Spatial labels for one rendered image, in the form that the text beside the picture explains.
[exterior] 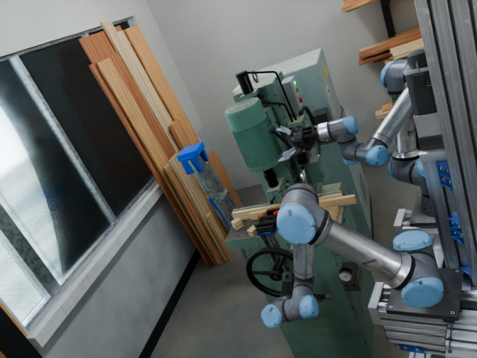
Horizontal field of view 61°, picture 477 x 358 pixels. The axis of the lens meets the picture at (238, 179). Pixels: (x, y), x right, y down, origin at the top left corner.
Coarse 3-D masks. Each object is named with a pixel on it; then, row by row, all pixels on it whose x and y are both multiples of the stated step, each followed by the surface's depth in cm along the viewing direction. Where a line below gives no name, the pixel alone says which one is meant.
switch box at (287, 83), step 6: (288, 78) 204; (294, 78) 204; (288, 84) 198; (282, 90) 201; (288, 90) 200; (294, 90) 200; (288, 96) 201; (294, 96) 200; (300, 96) 208; (294, 102) 202; (300, 102) 206; (288, 108) 205; (294, 108) 204; (300, 108) 204
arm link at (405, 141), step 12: (396, 60) 167; (384, 72) 169; (396, 72) 163; (384, 84) 172; (396, 84) 165; (396, 96) 168; (408, 120) 170; (408, 132) 172; (396, 144) 177; (408, 144) 173; (396, 156) 177; (408, 156) 174; (396, 168) 179; (408, 168) 174; (408, 180) 176
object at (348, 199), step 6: (330, 198) 193; (336, 198) 191; (342, 198) 189; (348, 198) 188; (354, 198) 187; (324, 204) 194; (330, 204) 193; (336, 204) 192; (342, 204) 191; (348, 204) 190; (264, 210) 208; (252, 216) 211
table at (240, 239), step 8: (344, 208) 191; (344, 216) 188; (248, 224) 210; (344, 224) 185; (232, 232) 209; (240, 232) 206; (232, 240) 203; (240, 240) 201; (248, 240) 199; (256, 240) 198; (232, 248) 206; (240, 248) 204; (264, 256) 189
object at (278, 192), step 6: (282, 180) 200; (276, 186) 197; (282, 186) 198; (288, 186) 206; (270, 192) 195; (276, 192) 194; (282, 192) 196; (270, 198) 197; (276, 198) 196; (282, 198) 195
